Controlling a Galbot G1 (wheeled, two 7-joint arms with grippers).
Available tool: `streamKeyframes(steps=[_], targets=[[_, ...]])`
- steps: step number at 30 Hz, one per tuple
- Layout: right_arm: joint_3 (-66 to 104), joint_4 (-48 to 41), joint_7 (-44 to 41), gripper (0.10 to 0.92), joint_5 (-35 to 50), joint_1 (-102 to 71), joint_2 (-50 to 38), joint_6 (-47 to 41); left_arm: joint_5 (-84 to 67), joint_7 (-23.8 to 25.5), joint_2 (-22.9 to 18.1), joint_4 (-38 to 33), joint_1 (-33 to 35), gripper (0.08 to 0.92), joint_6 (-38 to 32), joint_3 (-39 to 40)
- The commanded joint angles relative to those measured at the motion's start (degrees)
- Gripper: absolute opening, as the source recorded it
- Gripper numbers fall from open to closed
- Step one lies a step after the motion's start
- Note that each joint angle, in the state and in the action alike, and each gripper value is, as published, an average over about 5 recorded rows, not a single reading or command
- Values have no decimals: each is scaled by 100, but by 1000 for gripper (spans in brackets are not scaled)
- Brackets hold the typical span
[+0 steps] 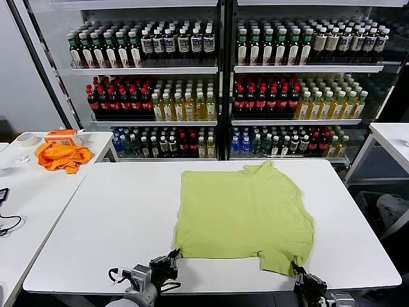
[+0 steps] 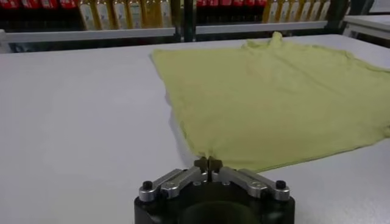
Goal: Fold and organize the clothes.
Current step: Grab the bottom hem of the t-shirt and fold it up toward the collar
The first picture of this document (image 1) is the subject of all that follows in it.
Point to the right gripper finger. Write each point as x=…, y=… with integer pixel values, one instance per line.
x=302, y=272
x=294, y=268

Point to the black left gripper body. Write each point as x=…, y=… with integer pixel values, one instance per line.
x=161, y=272

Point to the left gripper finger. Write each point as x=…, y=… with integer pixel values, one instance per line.
x=177, y=253
x=171, y=255

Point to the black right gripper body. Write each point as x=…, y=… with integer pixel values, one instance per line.
x=310, y=286

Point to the yellow-green t-shirt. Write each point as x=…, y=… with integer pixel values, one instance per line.
x=239, y=217

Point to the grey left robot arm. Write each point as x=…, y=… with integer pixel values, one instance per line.
x=137, y=299

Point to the white-label dark drink bottle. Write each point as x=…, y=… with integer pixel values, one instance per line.
x=164, y=147
x=295, y=145
x=172, y=147
x=285, y=147
x=145, y=148
x=154, y=148
x=275, y=147
x=304, y=145

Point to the red-cap cola bottle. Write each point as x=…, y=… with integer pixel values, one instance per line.
x=314, y=145
x=125, y=105
x=283, y=103
x=184, y=147
x=146, y=105
x=239, y=103
x=294, y=103
x=250, y=103
x=104, y=105
x=261, y=103
x=115, y=105
x=193, y=147
x=136, y=105
x=272, y=103
x=324, y=145
x=93, y=105

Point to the yellow juice bottle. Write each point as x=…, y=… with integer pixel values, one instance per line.
x=201, y=112
x=179, y=112
x=333, y=147
x=211, y=112
x=349, y=110
x=315, y=110
x=211, y=148
x=202, y=148
x=157, y=112
x=190, y=112
x=168, y=112
x=326, y=110
x=303, y=110
x=338, y=110
x=342, y=147
x=359, y=110

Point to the grey bag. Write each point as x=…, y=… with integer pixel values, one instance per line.
x=393, y=208

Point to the green-label water bottle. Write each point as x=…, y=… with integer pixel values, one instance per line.
x=135, y=148
x=256, y=146
x=127, y=147
x=266, y=146

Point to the blue-label water bottle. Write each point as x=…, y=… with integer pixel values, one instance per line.
x=117, y=145
x=236, y=147
x=245, y=147

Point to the white side table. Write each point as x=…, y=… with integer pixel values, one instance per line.
x=96, y=140
x=390, y=134

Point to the crumpled orange cloth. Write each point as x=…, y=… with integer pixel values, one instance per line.
x=60, y=156

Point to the orange and white box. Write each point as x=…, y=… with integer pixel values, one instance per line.
x=59, y=132

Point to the small white crumpled object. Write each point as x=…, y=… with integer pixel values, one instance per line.
x=22, y=159

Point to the beige masking tape roll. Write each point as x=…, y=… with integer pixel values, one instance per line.
x=27, y=144

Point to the green-cap dark tea bottle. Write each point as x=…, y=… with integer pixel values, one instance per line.
x=293, y=52
x=243, y=52
x=76, y=57
x=87, y=57
x=281, y=52
x=305, y=52
x=123, y=57
x=99, y=57
x=111, y=57
x=255, y=52
x=135, y=57
x=267, y=52

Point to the blue-label dark drink bottle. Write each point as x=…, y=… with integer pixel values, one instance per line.
x=369, y=43
x=170, y=44
x=208, y=43
x=345, y=43
x=381, y=43
x=197, y=43
x=357, y=43
x=183, y=43
x=147, y=44
x=158, y=44

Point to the beige-label dark drink bottle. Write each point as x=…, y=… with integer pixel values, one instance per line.
x=332, y=42
x=319, y=42

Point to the glass cabinet door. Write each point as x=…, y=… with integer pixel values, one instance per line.
x=393, y=48

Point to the white beverage display cabinet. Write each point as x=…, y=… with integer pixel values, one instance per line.
x=143, y=12
x=303, y=11

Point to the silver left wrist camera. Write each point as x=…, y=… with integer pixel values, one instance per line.
x=140, y=278

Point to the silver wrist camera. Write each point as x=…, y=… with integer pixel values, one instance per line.
x=342, y=300
x=140, y=278

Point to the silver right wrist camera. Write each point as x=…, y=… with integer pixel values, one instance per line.
x=342, y=300

